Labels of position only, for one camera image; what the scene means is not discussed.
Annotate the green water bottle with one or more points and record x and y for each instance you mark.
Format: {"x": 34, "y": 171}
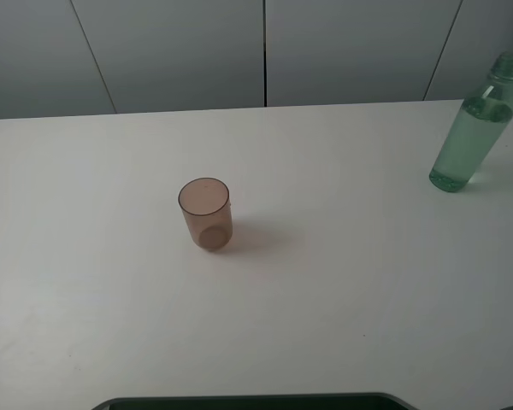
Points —
{"x": 480, "y": 121}

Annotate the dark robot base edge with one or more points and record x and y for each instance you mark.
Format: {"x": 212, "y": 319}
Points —
{"x": 264, "y": 402}

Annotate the pink translucent plastic cup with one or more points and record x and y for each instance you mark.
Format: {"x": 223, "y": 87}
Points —
{"x": 205, "y": 204}

